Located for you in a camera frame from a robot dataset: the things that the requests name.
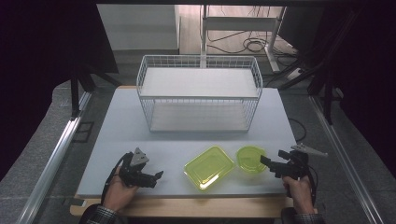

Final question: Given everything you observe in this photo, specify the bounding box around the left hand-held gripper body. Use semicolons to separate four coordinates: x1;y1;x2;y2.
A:
118;147;150;189

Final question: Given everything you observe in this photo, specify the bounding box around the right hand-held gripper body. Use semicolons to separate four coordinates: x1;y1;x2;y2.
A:
279;143;329;181

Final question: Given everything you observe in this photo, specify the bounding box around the round yellow-green plastic bowl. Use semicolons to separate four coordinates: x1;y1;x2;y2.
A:
235;145;269;175

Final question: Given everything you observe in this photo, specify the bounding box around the rectangular yellow-green plastic container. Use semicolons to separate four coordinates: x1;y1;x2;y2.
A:
182;145;236;191

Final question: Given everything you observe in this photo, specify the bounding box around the white wire shelf rack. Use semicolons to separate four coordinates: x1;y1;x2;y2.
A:
135;54;264;134

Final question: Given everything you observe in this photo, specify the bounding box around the person's right hand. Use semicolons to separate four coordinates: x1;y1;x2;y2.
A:
282;175;316;216

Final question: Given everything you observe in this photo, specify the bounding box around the person's left hand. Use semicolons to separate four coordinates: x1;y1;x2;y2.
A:
102;169;140;213

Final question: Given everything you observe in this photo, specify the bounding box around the light grey table mat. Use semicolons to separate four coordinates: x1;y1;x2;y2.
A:
76;87;315;199

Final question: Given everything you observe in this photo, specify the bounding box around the wooden table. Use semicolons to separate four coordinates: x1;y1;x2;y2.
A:
69;85;318;218

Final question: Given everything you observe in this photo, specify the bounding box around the black metal stand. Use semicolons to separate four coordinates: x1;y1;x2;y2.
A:
276;8;366;126
69;61;123;121

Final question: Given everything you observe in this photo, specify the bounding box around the dark curtain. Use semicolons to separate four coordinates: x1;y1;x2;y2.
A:
279;5;396;180
0;0;120;182

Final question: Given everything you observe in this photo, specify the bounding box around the white cabinet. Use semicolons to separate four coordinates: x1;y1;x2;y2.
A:
96;3;182;56

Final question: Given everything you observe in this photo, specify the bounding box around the right hand-held gripper black cable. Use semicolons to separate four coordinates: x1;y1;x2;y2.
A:
298;151;319;207

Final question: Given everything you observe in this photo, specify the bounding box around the hand-held gripper black cable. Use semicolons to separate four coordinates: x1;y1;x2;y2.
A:
298;151;319;207
100;151;133;205

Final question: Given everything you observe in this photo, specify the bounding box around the left hand-held gripper black cable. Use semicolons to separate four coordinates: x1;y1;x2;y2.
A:
100;151;133;205

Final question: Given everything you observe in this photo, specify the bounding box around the thin black floor cable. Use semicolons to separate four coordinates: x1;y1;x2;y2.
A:
288;117;308;144

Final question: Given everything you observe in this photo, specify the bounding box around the aluminium rail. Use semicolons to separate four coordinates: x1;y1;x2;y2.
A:
307;94;386;224
15;91;93;224

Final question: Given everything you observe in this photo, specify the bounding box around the black floor cables bundle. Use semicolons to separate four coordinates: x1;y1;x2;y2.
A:
206;29;297;58

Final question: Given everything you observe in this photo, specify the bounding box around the white metal desk frame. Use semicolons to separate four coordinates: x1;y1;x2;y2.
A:
199;4;288;74

